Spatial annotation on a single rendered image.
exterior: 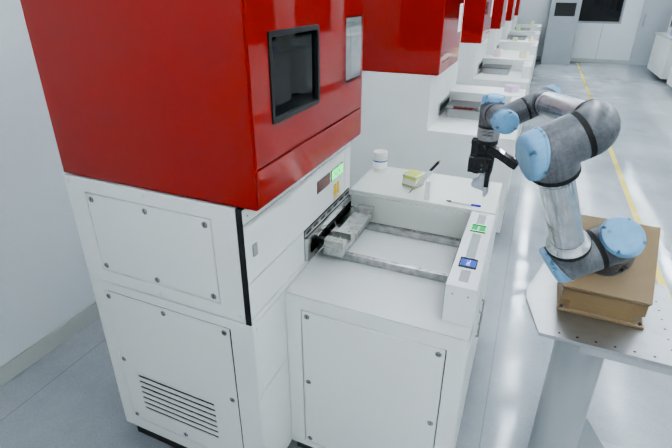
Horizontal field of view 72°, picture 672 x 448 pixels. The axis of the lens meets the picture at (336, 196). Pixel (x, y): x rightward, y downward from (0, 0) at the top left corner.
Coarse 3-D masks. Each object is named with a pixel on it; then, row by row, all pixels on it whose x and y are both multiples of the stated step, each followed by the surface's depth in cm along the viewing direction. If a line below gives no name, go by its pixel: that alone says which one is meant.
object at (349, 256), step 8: (336, 256) 179; (344, 256) 177; (352, 256) 176; (360, 256) 175; (368, 256) 175; (368, 264) 174; (376, 264) 173; (384, 264) 171; (392, 264) 170; (400, 264) 169; (400, 272) 170; (408, 272) 168; (416, 272) 167; (424, 272) 166; (432, 272) 165; (440, 272) 165; (440, 280) 164
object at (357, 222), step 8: (352, 216) 199; (360, 216) 199; (368, 216) 199; (344, 224) 192; (352, 224) 192; (360, 224) 192; (360, 232) 190; (352, 240) 181; (328, 248) 174; (344, 248) 174
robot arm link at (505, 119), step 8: (496, 104) 147; (512, 104) 142; (520, 104) 140; (488, 112) 147; (496, 112) 142; (504, 112) 139; (512, 112) 139; (520, 112) 140; (528, 112) 140; (488, 120) 146; (496, 120) 140; (504, 120) 139; (512, 120) 139; (520, 120) 142; (496, 128) 141; (504, 128) 140; (512, 128) 140
